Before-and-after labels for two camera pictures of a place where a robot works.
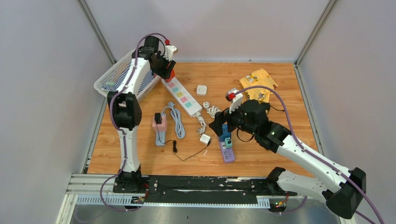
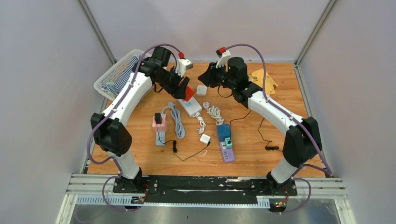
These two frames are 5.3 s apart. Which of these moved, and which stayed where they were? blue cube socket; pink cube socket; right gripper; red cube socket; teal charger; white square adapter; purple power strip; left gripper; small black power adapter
Moved: left gripper; red cube socket; right gripper
Stayed: blue cube socket; purple power strip; teal charger; pink cube socket; white square adapter; small black power adapter
